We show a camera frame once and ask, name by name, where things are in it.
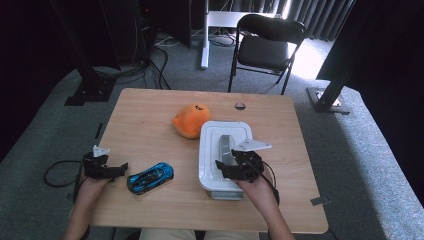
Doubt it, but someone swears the right hand-held gripper cable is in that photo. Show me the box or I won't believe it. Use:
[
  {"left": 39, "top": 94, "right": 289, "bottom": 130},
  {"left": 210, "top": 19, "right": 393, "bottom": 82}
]
[{"left": 246, "top": 159, "right": 281, "bottom": 206}]

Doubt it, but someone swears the orange plush toy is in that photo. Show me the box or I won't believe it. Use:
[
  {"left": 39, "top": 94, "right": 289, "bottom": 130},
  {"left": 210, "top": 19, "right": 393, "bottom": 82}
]
[{"left": 171, "top": 103, "right": 212, "bottom": 140}]

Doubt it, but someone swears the black curtain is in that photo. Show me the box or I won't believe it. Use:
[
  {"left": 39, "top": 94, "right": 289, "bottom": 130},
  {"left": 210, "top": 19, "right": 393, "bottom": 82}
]
[
  {"left": 0, "top": 0, "right": 83, "bottom": 163},
  {"left": 316, "top": 0, "right": 424, "bottom": 204}
]

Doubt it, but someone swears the person's right hand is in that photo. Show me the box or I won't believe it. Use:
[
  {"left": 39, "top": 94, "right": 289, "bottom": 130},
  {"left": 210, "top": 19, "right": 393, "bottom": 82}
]
[{"left": 234, "top": 171, "right": 279, "bottom": 214}]

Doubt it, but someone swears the person's left hand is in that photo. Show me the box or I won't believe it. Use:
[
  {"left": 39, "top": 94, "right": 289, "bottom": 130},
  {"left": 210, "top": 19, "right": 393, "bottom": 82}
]
[{"left": 77, "top": 177, "right": 113, "bottom": 213}]

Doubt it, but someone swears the white box lid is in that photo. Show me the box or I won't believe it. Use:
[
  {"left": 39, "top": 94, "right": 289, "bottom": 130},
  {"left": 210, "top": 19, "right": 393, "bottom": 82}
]
[{"left": 198, "top": 120, "right": 254, "bottom": 193}]

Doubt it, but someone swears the blue toy car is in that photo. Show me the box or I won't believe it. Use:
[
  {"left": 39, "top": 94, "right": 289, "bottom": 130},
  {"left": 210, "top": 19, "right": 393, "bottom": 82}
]
[{"left": 126, "top": 162, "right": 175, "bottom": 196}]

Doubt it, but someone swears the transparent grey storage box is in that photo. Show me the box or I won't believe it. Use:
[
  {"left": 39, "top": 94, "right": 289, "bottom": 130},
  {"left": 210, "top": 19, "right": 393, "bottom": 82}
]
[{"left": 202, "top": 185, "right": 246, "bottom": 201}]

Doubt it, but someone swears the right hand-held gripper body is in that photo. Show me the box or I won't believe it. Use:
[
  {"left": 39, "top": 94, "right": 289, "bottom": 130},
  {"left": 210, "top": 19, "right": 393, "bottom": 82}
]
[{"left": 231, "top": 139, "right": 272, "bottom": 183}]

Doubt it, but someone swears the grey pleated curtain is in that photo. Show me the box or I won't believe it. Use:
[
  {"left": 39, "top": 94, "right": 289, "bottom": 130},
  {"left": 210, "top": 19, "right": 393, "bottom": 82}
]
[{"left": 229, "top": 0, "right": 355, "bottom": 43}]

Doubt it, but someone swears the white desk frame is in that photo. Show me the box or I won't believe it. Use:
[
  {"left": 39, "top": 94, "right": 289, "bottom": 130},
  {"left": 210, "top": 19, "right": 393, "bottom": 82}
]
[{"left": 199, "top": 0, "right": 284, "bottom": 70}]

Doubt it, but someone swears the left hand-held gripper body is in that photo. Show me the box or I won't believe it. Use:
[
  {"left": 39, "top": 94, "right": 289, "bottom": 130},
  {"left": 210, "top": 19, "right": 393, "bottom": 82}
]
[{"left": 83, "top": 145, "right": 118, "bottom": 181}]

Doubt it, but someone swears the left hand-held gripper cable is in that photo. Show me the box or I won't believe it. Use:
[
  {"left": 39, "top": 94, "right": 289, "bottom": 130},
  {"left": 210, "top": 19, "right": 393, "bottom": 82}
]
[{"left": 72, "top": 162, "right": 88, "bottom": 205}]

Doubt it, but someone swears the dark equipment rack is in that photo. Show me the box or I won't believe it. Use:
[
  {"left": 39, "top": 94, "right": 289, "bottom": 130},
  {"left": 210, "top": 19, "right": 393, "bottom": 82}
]
[{"left": 96, "top": 0, "right": 193, "bottom": 71}]

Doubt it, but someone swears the looped black floor cable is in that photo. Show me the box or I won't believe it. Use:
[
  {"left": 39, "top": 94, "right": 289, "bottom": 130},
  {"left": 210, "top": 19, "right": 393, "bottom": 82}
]
[{"left": 43, "top": 159, "right": 85, "bottom": 188}]

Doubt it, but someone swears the bundle of black floor cables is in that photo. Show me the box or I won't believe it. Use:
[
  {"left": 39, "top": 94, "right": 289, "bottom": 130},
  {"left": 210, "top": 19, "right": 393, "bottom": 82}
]
[{"left": 93, "top": 43, "right": 173, "bottom": 91}]

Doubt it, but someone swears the hand-held gripper cable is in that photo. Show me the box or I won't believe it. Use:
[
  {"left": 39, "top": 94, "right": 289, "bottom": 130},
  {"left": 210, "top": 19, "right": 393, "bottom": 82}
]
[
  {"left": 72, "top": 162, "right": 88, "bottom": 205},
  {"left": 246, "top": 159, "right": 281, "bottom": 206}
]

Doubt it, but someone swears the black metal stand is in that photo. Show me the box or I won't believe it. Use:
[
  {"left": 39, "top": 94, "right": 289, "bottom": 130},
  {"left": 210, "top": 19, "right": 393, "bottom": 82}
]
[
  {"left": 306, "top": 0, "right": 378, "bottom": 116},
  {"left": 49, "top": 0, "right": 118, "bottom": 107}
]

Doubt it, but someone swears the black folding chair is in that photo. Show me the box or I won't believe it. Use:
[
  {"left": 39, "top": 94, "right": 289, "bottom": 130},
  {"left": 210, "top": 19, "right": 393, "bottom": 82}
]
[{"left": 228, "top": 13, "right": 307, "bottom": 96}]

